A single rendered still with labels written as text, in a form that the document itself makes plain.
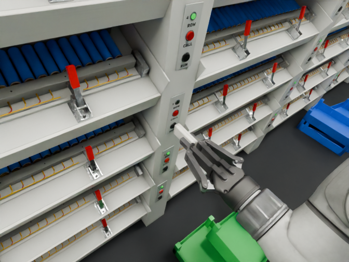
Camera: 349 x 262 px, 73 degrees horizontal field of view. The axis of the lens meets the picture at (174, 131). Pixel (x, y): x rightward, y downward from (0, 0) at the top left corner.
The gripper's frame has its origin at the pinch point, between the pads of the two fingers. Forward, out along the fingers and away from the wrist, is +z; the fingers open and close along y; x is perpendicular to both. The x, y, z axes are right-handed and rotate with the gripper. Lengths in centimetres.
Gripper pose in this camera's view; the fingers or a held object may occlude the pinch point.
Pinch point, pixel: (185, 136)
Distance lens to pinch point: 57.6
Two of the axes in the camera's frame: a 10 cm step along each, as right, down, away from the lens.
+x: 1.3, -6.7, -7.3
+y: 7.7, -3.9, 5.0
